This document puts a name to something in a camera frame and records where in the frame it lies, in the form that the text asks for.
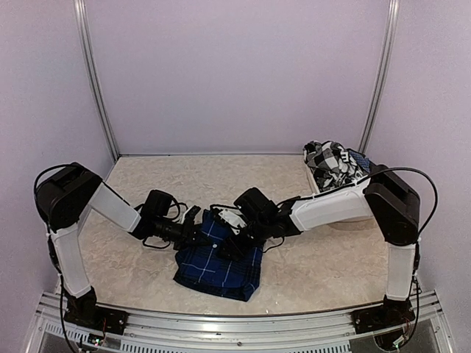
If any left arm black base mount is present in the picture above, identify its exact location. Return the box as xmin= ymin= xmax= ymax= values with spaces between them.
xmin=64 ymin=306 xmax=129 ymax=335

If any white plastic basin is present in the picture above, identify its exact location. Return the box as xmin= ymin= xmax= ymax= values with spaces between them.
xmin=304 ymin=165 xmax=373 ymax=229

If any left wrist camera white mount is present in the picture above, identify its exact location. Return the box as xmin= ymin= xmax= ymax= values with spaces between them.
xmin=180 ymin=205 xmax=201 ymax=224

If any aluminium frame post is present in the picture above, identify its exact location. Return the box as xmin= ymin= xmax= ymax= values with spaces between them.
xmin=358 ymin=0 xmax=400 ymax=153
xmin=73 ymin=0 xmax=121 ymax=163

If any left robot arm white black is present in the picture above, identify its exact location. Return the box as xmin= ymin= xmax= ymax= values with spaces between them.
xmin=33 ymin=162 xmax=201 ymax=327

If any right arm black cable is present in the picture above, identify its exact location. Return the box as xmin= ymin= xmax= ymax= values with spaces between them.
xmin=367 ymin=167 xmax=439 ymax=232

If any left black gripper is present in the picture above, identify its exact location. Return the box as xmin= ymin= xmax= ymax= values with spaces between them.
xmin=155 ymin=216 xmax=212 ymax=252

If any blue plaid long sleeve shirt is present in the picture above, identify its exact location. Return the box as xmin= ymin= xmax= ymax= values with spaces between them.
xmin=174 ymin=210 xmax=263 ymax=302

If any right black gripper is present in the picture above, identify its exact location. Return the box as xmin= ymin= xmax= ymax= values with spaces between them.
xmin=216 ymin=217 xmax=271 ymax=261

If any front aluminium rail base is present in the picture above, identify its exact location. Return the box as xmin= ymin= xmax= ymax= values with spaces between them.
xmin=27 ymin=293 xmax=453 ymax=353

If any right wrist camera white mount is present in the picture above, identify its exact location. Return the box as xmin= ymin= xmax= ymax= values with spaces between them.
xmin=210 ymin=207 xmax=247 ymax=235

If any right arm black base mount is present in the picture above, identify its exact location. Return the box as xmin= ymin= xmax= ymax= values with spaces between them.
xmin=351 ymin=304 xmax=416 ymax=335

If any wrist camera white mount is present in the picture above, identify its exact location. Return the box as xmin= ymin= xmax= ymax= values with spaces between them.
xmin=210 ymin=207 xmax=247 ymax=235
xmin=180 ymin=205 xmax=201 ymax=224

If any grey black patterned shirt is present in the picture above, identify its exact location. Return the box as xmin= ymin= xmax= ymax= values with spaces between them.
xmin=303 ymin=140 xmax=375 ymax=193

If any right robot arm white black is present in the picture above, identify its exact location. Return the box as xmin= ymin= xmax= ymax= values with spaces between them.
xmin=218 ymin=166 xmax=420 ymax=330

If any right aluminium frame post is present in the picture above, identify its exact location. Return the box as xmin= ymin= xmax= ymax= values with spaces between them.
xmin=358 ymin=0 xmax=400 ymax=153

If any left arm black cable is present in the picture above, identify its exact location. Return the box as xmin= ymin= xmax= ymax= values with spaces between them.
xmin=141 ymin=235 xmax=174 ymax=252

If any left aluminium frame post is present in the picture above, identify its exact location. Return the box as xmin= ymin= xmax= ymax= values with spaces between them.
xmin=73 ymin=0 xmax=121 ymax=163

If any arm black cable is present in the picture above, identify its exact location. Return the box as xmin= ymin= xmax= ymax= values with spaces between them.
xmin=367 ymin=167 xmax=439 ymax=232
xmin=141 ymin=235 xmax=174 ymax=252

